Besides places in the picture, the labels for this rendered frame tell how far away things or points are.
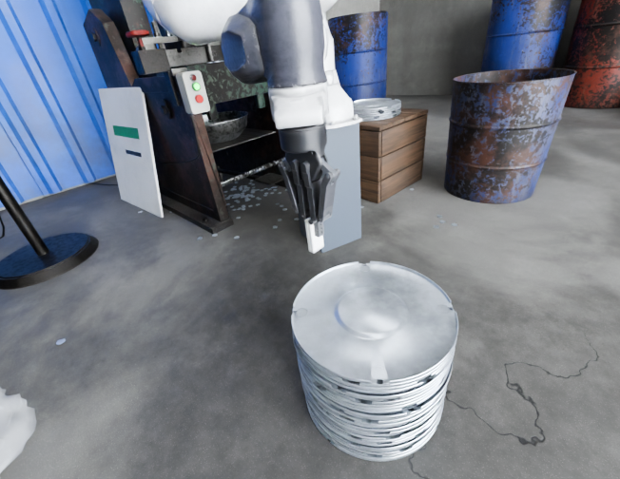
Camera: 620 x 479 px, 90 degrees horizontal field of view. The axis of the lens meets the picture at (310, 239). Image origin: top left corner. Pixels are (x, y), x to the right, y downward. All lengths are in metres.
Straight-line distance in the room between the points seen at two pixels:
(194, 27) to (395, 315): 0.64
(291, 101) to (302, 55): 0.06
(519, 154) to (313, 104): 1.16
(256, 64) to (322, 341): 0.44
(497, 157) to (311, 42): 1.12
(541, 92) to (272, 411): 1.33
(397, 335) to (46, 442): 0.77
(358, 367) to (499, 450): 0.34
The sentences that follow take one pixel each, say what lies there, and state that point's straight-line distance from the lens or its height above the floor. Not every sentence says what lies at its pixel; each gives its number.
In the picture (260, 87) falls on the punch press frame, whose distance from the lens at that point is 1.58.
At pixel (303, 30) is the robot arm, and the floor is 0.67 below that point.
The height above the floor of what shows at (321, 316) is 0.24.
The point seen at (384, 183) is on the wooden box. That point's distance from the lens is 1.49.
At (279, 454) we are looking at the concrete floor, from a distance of 0.72.
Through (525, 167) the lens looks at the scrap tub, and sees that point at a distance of 1.53.
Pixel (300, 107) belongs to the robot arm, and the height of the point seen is 0.59.
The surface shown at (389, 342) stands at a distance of 0.54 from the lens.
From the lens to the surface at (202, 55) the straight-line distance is 1.54.
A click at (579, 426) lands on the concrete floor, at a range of 0.84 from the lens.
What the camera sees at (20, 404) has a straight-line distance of 0.96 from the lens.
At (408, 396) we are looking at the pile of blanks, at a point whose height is 0.20.
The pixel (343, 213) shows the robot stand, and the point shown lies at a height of 0.13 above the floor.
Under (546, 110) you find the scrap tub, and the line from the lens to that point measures 1.49.
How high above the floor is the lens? 0.65
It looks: 31 degrees down
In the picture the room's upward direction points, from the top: 7 degrees counter-clockwise
